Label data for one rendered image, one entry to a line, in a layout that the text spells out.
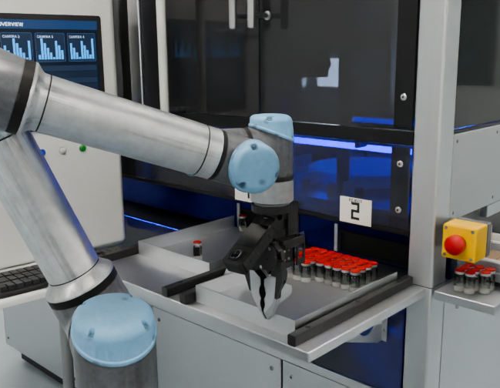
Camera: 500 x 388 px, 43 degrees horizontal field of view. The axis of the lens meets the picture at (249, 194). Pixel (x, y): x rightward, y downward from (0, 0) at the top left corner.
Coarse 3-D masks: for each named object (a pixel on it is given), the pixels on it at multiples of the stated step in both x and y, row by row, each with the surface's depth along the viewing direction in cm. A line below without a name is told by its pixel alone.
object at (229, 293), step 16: (208, 288) 130; (224, 288) 134; (240, 288) 135; (304, 288) 135; (320, 288) 135; (336, 288) 135; (368, 288) 127; (208, 304) 126; (224, 304) 123; (240, 304) 120; (256, 304) 126; (288, 304) 126; (304, 304) 126; (320, 304) 126; (336, 304) 119; (256, 320) 117; (272, 320) 114; (288, 320) 112; (304, 320) 113
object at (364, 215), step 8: (344, 200) 145; (352, 200) 144; (360, 200) 142; (368, 200) 141; (344, 208) 145; (352, 208) 144; (360, 208) 142; (368, 208) 141; (344, 216) 146; (360, 216) 143; (368, 216) 141; (360, 224) 143; (368, 224) 142
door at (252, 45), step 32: (192, 0) 170; (224, 0) 162; (256, 0) 155; (192, 32) 172; (224, 32) 164; (256, 32) 156; (192, 64) 174; (224, 64) 166; (256, 64) 158; (192, 96) 176; (224, 96) 168; (256, 96) 160
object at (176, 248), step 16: (208, 224) 176; (224, 224) 180; (144, 240) 160; (160, 240) 164; (176, 240) 168; (192, 240) 170; (208, 240) 170; (224, 240) 170; (160, 256) 154; (176, 256) 149; (192, 256) 157; (208, 256) 156; (192, 272) 146
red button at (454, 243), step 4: (452, 236) 125; (456, 236) 125; (460, 236) 125; (448, 240) 125; (452, 240) 125; (456, 240) 124; (460, 240) 124; (464, 240) 125; (444, 244) 126; (448, 244) 125; (452, 244) 125; (456, 244) 124; (460, 244) 124; (464, 244) 124; (448, 248) 125; (452, 248) 125; (456, 248) 124; (460, 248) 124; (464, 248) 124; (448, 252) 126; (452, 252) 125; (456, 252) 124; (460, 252) 124
